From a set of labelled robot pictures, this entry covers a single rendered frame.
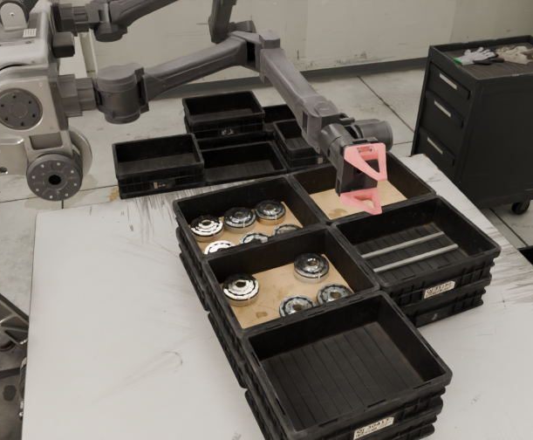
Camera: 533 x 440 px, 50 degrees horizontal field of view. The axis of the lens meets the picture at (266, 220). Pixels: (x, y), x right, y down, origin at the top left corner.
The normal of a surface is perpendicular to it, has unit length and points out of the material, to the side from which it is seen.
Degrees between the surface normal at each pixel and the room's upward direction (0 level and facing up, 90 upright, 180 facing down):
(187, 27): 90
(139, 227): 0
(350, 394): 0
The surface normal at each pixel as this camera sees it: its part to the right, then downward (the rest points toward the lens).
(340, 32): 0.27, 0.58
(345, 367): 0.00, -0.79
